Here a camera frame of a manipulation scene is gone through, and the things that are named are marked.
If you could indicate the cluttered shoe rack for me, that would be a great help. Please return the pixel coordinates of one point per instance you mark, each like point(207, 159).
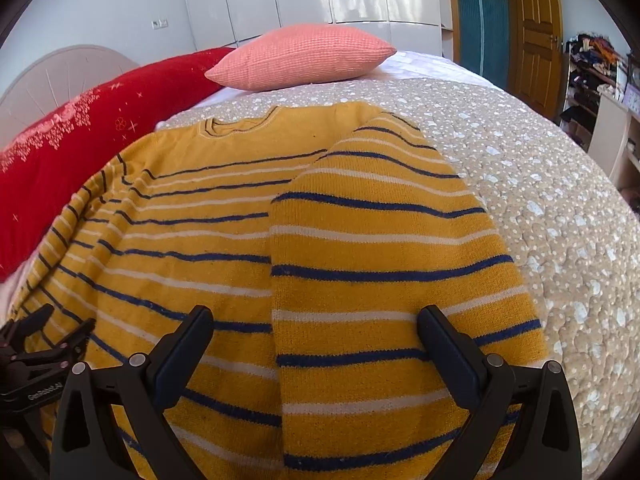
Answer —
point(593, 68)

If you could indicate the white rounded headboard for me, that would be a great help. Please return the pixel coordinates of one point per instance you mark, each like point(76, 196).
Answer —
point(54, 79)

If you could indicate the white wall socket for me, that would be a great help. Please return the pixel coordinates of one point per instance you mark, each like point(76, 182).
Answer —
point(159, 24)

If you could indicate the beige heart-patterned quilt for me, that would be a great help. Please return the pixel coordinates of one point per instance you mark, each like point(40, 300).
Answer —
point(569, 230)

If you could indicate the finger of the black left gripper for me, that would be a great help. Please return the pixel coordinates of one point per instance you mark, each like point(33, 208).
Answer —
point(15, 332)
point(70, 349)

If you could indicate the red embroidered long pillow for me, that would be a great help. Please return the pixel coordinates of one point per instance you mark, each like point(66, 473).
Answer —
point(50, 160)

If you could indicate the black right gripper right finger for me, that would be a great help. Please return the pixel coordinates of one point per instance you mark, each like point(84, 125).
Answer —
point(544, 443)

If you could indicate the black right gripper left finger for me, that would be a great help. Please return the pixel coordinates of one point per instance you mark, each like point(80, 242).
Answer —
point(87, 443)

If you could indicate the pink knit cushion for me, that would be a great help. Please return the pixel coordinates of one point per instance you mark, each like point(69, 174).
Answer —
point(301, 54)

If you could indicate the teal curtain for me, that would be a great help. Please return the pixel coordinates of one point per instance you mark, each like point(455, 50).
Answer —
point(485, 39)

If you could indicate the white shelf unit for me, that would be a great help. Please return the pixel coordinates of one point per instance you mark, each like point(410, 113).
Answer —
point(614, 144)

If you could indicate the yellow striped knit sweater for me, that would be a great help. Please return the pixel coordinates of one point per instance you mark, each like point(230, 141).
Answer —
point(315, 235)

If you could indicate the brown wooden door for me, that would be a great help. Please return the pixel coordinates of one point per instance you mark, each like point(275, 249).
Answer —
point(536, 60)

